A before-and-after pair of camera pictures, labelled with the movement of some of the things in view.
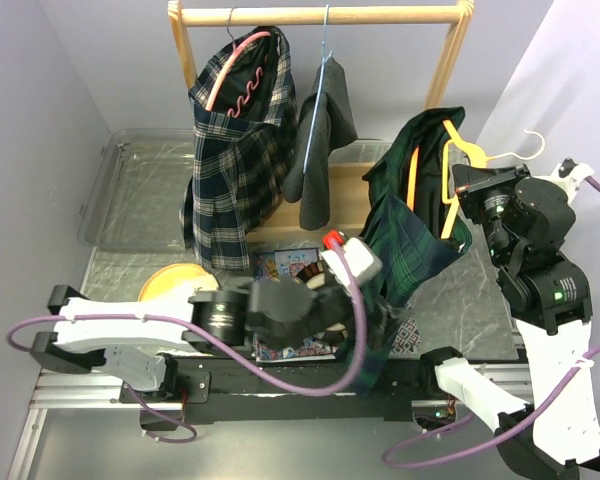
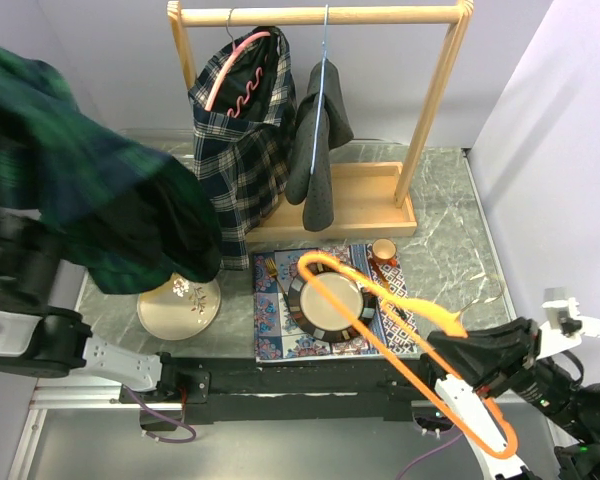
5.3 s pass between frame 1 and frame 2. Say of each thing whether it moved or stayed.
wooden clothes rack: stayed
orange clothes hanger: moved
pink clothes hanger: stayed
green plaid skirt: moved
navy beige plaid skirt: stayed
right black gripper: moved
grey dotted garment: stayed
